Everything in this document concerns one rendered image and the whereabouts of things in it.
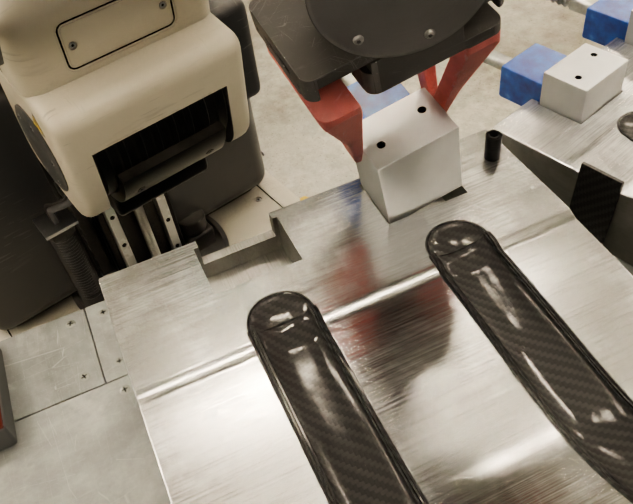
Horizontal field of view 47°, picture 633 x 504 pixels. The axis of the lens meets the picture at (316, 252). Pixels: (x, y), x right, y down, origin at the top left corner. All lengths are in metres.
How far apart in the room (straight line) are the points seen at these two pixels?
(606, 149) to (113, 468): 0.38
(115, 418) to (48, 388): 0.06
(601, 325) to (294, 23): 0.21
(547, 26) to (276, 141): 0.90
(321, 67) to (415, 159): 0.10
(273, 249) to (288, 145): 1.47
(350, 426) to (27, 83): 0.52
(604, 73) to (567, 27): 1.79
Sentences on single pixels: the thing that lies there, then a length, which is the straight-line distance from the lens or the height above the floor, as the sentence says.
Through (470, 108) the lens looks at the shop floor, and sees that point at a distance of 2.00.
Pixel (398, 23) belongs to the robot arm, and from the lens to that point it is 0.23.
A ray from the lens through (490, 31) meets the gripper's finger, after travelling 0.36.
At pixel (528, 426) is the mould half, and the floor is 0.88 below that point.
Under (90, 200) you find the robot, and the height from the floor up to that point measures 0.69.
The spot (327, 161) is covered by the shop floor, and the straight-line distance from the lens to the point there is 1.85.
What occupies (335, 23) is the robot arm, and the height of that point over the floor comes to 1.08.
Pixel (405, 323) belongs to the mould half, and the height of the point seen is 0.89.
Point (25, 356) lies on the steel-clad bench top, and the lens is 0.54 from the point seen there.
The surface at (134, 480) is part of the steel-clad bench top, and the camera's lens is 0.46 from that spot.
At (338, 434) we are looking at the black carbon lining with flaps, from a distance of 0.36.
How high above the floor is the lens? 1.19
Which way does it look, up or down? 47 degrees down
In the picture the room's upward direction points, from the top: 9 degrees counter-clockwise
